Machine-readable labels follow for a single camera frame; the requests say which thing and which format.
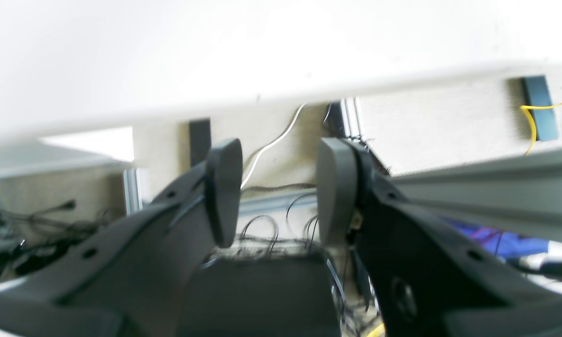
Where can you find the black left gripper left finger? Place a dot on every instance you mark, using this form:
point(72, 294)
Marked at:
point(129, 279)

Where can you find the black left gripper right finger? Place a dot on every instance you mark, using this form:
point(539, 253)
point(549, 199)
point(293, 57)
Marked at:
point(430, 279)

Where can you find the black computer case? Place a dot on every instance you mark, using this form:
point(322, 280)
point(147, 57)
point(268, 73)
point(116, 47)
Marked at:
point(281, 297)

